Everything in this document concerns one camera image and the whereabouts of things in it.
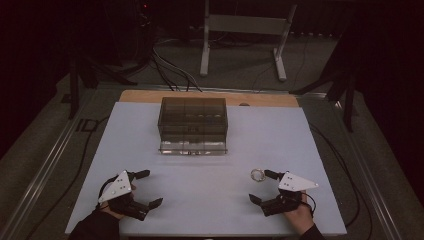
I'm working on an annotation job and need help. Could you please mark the clear plastic drawer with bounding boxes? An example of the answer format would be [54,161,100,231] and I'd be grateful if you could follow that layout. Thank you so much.
[158,140,229,157]

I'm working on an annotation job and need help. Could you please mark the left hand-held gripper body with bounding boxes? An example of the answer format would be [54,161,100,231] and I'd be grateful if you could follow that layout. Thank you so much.
[98,170,150,222]

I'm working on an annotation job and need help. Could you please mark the white table mat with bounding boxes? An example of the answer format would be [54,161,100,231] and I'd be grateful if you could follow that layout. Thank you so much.
[64,101,348,238]

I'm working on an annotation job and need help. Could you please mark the white floor cable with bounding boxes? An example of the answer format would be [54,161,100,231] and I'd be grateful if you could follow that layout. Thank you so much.
[152,46,204,93]

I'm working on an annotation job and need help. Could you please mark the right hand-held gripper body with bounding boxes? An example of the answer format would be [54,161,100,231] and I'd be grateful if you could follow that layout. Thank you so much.
[260,171,320,218]

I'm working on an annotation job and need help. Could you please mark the aluminium floor rail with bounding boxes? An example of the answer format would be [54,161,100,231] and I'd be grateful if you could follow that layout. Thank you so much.
[328,98,405,240]
[0,89,98,240]

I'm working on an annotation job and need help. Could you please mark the person's right hand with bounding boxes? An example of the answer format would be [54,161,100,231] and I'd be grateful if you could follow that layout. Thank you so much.
[282,191,316,236]

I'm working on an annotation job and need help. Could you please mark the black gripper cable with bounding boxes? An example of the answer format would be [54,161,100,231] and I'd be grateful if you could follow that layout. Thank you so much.
[300,191,317,215]
[97,174,120,202]

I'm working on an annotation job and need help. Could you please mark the grey metal stand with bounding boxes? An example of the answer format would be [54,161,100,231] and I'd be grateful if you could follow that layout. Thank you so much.
[199,0,299,83]

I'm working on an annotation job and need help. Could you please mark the black stand legs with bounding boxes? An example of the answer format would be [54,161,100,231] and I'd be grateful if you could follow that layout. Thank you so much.
[289,31,358,133]
[67,54,138,120]

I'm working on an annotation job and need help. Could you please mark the black floor cable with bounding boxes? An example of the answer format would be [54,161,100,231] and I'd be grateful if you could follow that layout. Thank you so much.
[25,114,112,240]
[309,122,374,240]

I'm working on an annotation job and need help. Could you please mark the person's left hand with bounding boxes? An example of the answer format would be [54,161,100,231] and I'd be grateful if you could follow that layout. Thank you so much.
[99,203,126,221]

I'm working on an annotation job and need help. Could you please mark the dark transparent drawer box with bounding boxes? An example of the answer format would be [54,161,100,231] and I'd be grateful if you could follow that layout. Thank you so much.
[157,96,229,145]

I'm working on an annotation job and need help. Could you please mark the silver ring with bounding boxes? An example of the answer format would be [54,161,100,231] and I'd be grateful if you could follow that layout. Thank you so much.
[250,168,267,183]

